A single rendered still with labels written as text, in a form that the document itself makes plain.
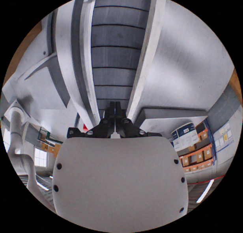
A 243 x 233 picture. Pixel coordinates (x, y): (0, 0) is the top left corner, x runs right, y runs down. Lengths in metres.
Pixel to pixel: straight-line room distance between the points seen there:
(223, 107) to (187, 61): 4.29
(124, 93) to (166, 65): 0.14
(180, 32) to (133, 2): 0.13
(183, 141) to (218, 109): 4.06
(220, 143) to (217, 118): 1.14
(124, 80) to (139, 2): 0.16
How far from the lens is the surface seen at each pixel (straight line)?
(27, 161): 0.54
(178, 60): 0.24
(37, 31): 0.24
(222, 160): 4.86
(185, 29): 0.25
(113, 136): 0.16
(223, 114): 4.48
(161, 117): 0.32
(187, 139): 0.53
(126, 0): 0.15
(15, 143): 0.60
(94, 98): 0.19
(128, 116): 0.18
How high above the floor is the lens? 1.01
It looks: 36 degrees down
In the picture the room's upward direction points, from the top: 176 degrees clockwise
